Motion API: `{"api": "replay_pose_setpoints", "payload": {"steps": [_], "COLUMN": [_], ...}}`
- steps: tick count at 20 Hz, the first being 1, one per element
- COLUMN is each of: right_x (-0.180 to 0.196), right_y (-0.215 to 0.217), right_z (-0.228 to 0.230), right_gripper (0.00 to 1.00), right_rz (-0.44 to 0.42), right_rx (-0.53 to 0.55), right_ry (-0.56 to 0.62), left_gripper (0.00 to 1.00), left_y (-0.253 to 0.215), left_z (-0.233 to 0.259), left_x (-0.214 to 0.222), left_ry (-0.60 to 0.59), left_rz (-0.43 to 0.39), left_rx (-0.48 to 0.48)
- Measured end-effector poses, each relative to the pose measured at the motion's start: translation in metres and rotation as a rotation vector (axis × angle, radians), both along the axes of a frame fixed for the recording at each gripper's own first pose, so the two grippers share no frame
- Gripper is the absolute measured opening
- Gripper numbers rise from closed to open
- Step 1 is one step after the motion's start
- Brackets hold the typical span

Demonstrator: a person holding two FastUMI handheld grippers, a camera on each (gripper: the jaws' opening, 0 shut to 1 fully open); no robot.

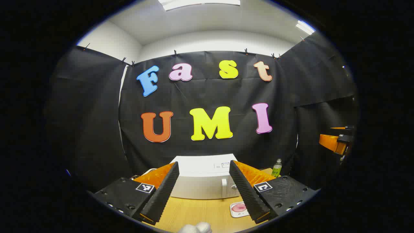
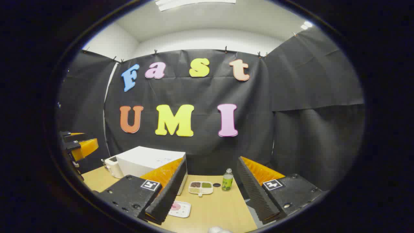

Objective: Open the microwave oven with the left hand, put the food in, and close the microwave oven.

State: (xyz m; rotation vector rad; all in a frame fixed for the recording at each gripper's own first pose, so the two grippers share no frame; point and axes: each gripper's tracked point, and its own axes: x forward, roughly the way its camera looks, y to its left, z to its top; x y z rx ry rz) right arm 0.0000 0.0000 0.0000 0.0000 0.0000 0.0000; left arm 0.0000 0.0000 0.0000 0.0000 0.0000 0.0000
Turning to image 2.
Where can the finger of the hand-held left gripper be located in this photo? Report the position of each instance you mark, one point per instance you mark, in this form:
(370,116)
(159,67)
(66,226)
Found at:
(84,149)
(69,136)

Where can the small round ceiling light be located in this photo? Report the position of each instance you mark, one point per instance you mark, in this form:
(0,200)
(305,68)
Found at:
(307,25)

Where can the white square plate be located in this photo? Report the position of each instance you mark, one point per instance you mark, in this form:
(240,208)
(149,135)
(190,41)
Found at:
(183,212)

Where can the white toaster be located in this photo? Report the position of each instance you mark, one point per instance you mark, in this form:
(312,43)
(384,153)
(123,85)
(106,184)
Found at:
(113,168)

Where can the white microwave oven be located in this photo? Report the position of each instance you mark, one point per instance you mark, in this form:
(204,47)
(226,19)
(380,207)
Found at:
(145,160)

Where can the white divided bean tray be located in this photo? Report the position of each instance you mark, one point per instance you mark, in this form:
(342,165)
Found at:
(200,193)

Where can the pink ham slice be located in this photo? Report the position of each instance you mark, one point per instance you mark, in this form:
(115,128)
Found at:
(176,206)

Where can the black backdrop cloth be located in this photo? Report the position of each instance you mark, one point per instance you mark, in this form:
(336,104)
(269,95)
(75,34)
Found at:
(200,94)

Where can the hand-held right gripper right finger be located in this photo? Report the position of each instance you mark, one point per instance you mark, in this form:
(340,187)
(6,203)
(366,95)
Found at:
(255,194)

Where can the long ceiling light panel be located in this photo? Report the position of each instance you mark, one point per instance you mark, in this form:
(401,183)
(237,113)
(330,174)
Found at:
(194,3)

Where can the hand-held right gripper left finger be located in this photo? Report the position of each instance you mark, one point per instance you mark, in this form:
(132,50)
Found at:
(171,191)

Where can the green drink bottle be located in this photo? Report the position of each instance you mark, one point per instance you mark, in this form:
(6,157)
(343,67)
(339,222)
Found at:
(227,183)

